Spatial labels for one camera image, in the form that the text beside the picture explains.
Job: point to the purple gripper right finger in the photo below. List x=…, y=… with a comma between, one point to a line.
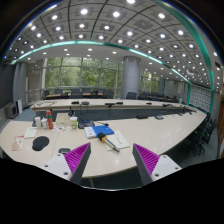
x=151, y=166

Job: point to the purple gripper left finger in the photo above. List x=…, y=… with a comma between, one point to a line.
x=69, y=166

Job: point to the black computer mouse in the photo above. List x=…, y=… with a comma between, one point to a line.
x=64, y=150

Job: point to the black oval mouse pad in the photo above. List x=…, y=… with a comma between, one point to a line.
x=40, y=143

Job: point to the white book under notebook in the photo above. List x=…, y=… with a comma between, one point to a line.
x=90, y=132

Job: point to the blue notebook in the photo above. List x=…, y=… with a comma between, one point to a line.
x=104, y=129

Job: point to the black desk phone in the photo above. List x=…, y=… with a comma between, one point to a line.
x=85, y=123

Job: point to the pale green paper pad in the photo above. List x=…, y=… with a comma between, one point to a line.
x=118, y=140

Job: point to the white cup green label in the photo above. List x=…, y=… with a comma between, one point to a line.
x=73, y=121

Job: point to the beige cardboard box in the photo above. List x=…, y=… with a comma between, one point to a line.
x=62, y=119

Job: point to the orange red bottle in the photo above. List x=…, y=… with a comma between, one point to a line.
x=49, y=119

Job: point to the white paper sheet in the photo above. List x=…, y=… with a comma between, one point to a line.
x=30, y=133

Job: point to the white plastic cup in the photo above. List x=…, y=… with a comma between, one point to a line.
x=38, y=122

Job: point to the red white booklet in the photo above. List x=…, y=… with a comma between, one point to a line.
x=17, y=143

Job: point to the grey round pillar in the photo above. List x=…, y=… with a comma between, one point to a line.
x=130, y=75

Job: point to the black orange handled tool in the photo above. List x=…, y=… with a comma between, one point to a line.
x=103, y=138

